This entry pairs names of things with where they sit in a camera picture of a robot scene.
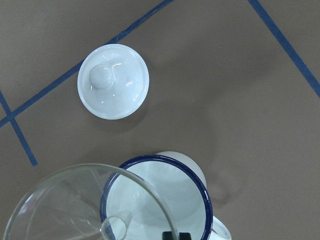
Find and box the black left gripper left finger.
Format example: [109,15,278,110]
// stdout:
[162,231,173,240]

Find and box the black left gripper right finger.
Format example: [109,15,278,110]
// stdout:
[179,232,191,240]

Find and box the clear glass funnel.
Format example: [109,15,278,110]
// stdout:
[2,163,180,240]

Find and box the white enamel mug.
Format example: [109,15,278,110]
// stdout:
[100,151,232,240]

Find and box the brown paper table cover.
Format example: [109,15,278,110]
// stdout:
[0,0,320,240]

